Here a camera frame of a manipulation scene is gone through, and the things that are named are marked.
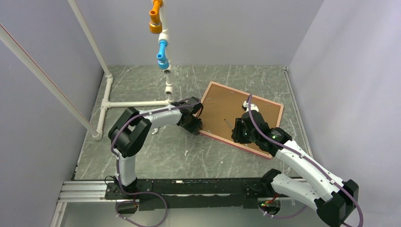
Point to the pink wooden photo frame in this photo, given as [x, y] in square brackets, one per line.
[222, 102]

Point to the white PVC pipe stand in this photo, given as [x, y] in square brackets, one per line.
[130, 85]

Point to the white diagonal pole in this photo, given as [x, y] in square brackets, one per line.
[28, 61]

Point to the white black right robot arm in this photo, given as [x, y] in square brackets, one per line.
[330, 196]

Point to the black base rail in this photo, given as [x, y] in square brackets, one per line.
[151, 194]

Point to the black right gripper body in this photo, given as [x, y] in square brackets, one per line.
[242, 135]

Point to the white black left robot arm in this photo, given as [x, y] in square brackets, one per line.
[130, 131]

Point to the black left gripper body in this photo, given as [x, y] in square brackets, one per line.
[192, 126]

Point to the orange pipe fitting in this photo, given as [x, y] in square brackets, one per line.
[155, 19]

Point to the blue pipe fitting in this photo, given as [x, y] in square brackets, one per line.
[162, 57]

